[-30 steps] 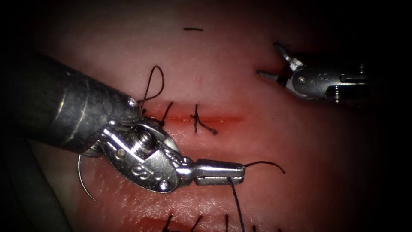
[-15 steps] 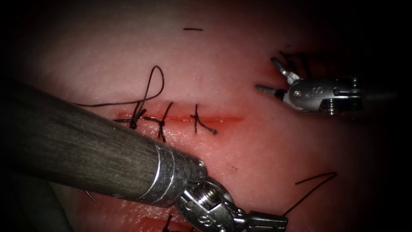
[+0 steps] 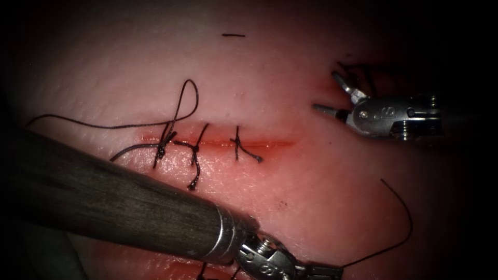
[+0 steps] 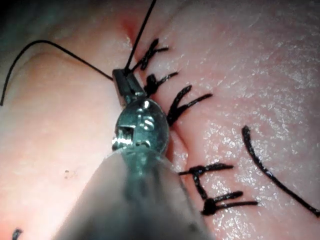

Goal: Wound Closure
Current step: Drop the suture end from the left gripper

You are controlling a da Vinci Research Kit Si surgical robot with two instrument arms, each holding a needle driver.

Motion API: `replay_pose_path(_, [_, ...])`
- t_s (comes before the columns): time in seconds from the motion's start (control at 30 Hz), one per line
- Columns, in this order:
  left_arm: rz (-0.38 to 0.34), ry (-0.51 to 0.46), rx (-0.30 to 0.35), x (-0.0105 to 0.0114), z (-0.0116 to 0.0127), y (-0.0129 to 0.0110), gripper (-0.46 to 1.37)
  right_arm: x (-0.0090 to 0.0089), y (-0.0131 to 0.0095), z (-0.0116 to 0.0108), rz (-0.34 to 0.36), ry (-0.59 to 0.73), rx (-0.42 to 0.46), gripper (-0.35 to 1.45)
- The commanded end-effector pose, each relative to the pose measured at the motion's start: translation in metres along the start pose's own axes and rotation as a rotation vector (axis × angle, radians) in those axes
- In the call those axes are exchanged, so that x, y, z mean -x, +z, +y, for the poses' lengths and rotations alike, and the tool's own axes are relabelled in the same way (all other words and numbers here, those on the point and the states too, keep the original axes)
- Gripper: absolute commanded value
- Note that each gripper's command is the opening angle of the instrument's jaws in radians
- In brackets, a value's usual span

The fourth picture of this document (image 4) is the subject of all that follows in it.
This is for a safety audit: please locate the left arm needle driver jaw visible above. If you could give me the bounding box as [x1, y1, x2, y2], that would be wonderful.
[111, 68, 131, 108]
[125, 74, 148, 98]

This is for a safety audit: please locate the left arm needle driver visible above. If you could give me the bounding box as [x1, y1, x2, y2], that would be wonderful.
[111, 97, 170, 154]

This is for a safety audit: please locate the black stitching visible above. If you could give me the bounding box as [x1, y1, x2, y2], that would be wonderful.
[136, 38, 259, 217]

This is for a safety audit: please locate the tissue pad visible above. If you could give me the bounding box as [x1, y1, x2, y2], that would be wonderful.
[0, 0, 320, 240]

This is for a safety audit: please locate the thick black thread piece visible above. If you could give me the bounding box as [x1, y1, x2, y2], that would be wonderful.
[241, 125, 320, 218]

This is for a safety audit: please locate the short black thread piece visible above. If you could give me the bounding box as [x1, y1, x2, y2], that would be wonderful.
[11, 227, 24, 240]

